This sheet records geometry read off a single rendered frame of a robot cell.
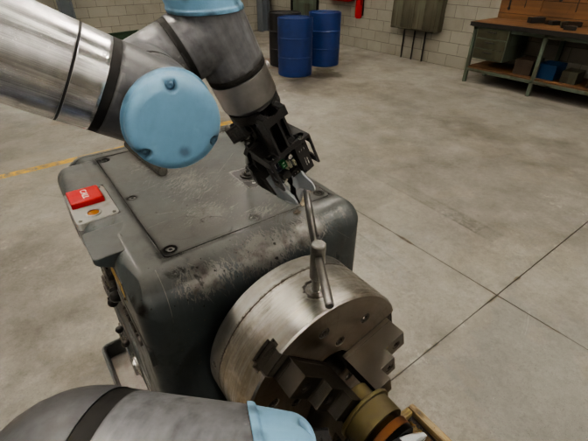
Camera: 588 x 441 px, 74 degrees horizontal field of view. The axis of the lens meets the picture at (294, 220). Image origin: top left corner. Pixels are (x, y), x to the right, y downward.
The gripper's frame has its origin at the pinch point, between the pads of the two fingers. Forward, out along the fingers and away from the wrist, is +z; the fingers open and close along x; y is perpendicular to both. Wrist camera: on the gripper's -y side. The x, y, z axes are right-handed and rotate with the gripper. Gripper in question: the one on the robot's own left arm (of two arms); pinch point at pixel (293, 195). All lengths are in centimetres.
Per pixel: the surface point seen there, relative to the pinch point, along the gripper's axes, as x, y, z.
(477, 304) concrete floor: 78, -20, 180
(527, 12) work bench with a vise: 570, -283, 295
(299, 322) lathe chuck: -13.8, 16.7, 3.6
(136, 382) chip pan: -60, -42, 58
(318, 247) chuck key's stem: -5.3, 14.1, -2.9
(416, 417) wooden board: -8, 27, 43
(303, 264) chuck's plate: -6.7, 7.8, 5.9
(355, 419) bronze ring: -16.7, 27.3, 15.5
